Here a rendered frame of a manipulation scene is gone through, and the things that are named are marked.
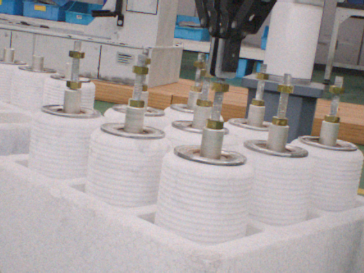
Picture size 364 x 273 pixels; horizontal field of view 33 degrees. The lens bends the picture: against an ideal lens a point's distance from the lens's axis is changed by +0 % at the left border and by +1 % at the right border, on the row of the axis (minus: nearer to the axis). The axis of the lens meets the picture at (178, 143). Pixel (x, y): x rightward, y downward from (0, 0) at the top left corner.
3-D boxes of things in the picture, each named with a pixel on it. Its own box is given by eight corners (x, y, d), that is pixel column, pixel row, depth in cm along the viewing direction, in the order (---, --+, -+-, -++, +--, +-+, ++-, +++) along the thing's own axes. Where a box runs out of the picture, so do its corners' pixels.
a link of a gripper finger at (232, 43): (224, 18, 60) (218, 70, 60) (243, 18, 57) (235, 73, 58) (237, 20, 60) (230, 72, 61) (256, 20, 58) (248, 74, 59)
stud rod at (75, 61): (74, 100, 78) (79, 41, 76) (66, 99, 78) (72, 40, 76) (77, 100, 79) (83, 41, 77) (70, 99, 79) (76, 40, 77)
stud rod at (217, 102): (211, 144, 62) (222, 70, 61) (204, 142, 63) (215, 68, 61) (218, 144, 63) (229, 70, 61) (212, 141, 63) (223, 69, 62)
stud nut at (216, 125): (211, 129, 61) (213, 121, 61) (201, 126, 62) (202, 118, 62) (226, 129, 62) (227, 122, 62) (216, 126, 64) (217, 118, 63)
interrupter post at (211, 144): (211, 163, 61) (216, 131, 61) (193, 157, 63) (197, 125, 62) (225, 161, 63) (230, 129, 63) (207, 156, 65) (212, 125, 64)
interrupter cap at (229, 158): (215, 172, 58) (216, 165, 58) (157, 153, 63) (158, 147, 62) (260, 165, 63) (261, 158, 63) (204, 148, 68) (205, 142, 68)
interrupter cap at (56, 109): (79, 109, 84) (79, 104, 84) (112, 120, 79) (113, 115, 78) (29, 109, 79) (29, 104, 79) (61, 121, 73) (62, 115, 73)
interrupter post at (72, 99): (73, 113, 80) (75, 88, 80) (84, 116, 79) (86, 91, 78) (57, 113, 79) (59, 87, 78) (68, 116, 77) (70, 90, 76)
